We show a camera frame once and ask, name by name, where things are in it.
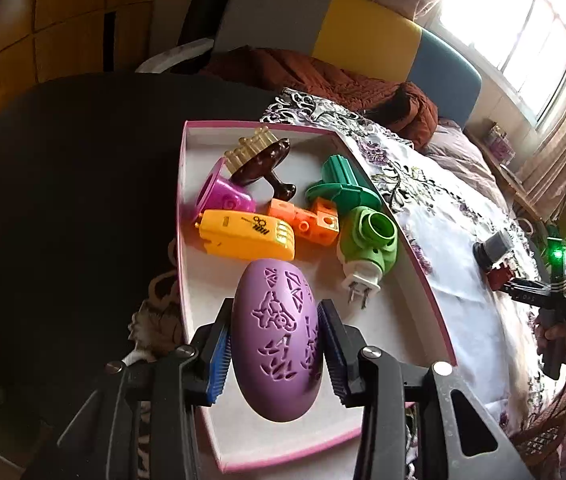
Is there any orange building block piece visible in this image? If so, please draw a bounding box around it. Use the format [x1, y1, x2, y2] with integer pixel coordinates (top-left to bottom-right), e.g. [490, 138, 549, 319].
[268, 197, 339, 246]

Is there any floral embroidered tablecloth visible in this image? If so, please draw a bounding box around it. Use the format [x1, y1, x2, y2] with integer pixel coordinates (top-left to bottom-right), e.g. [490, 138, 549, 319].
[125, 86, 566, 480]

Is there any purple box on desk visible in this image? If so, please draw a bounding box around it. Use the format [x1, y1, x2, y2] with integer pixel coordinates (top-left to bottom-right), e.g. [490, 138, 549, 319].
[484, 122, 515, 165]

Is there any green night light plug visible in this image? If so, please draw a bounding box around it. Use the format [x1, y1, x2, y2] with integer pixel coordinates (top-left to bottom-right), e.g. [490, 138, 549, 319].
[337, 206, 398, 309]

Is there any rust quilted jacket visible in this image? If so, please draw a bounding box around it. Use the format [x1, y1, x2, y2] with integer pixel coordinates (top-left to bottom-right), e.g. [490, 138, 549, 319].
[201, 46, 438, 150]

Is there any pale pink duvet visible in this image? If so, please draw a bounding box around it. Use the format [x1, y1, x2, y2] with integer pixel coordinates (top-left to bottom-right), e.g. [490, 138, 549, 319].
[423, 118, 510, 214]

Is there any person right hand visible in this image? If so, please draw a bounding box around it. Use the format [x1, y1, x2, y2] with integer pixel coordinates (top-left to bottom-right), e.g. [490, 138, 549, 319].
[534, 318, 566, 362]

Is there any purple perforated egg case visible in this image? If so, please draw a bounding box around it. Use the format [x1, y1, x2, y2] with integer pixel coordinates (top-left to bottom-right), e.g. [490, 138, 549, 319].
[231, 259, 323, 422]

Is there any wooden side desk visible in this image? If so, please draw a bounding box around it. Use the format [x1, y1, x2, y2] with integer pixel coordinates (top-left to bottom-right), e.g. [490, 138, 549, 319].
[464, 129, 542, 222]

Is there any brown cream hair claw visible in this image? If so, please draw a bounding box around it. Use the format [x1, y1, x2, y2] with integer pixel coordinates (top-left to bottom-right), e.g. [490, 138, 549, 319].
[223, 126, 296, 202]

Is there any wooden wardrobe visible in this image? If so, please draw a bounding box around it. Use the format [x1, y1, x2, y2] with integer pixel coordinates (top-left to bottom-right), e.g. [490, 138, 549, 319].
[0, 0, 154, 110]

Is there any red puzzle piece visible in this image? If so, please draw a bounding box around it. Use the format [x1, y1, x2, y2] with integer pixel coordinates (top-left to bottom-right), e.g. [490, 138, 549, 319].
[487, 264, 514, 292]

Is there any yellow plastic comb toy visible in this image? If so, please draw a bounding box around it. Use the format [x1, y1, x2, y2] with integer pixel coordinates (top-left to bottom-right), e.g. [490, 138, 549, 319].
[195, 209, 296, 261]

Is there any green plastic stamp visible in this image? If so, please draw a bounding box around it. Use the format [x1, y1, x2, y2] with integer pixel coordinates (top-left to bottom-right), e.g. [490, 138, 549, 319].
[305, 154, 382, 216]

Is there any grey yellow blue sofa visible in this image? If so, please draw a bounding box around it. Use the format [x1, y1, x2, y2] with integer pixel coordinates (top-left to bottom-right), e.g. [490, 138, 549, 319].
[213, 0, 481, 126]

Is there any clear jar black base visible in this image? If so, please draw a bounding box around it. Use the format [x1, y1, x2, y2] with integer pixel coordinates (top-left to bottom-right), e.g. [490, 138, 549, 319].
[473, 230, 513, 273]

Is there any magenta plastic funnel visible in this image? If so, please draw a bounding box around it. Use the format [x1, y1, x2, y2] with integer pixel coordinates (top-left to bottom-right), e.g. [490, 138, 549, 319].
[193, 157, 256, 220]

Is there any white pink-edged tray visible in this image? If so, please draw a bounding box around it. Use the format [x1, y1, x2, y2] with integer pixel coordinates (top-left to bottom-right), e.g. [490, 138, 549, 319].
[175, 119, 459, 475]

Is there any black rolled mat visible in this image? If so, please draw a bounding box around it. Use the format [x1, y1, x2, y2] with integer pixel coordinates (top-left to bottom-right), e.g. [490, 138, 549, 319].
[177, 0, 249, 51]

